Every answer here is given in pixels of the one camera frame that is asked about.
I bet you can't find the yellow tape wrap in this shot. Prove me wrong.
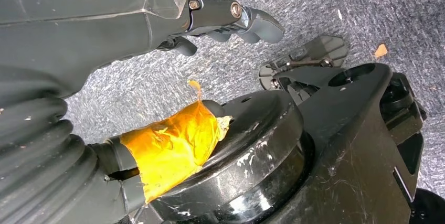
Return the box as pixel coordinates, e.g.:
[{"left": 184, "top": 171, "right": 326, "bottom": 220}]
[{"left": 120, "top": 80, "right": 233, "bottom": 204}]

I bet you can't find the black round robot joint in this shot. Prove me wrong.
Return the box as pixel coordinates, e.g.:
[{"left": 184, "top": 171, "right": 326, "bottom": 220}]
[{"left": 133, "top": 89, "right": 315, "bottom": 224}]

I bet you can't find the orange floor scrap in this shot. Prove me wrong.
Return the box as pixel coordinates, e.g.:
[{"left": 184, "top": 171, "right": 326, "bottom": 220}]
[{"left": 374, "top": 43, "right": 389, "bottom": 59}]

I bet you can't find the black angular robot housing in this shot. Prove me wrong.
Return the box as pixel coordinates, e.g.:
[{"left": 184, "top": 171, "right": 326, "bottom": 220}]
[{"left": 272, "top": 62, "right": 428, "bottom": 224}]

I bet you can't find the black rounded robot part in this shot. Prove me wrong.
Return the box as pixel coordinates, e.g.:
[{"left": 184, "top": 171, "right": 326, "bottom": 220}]
[{"left": 408, "top": 187, "right": 445, "bottom": 224}]

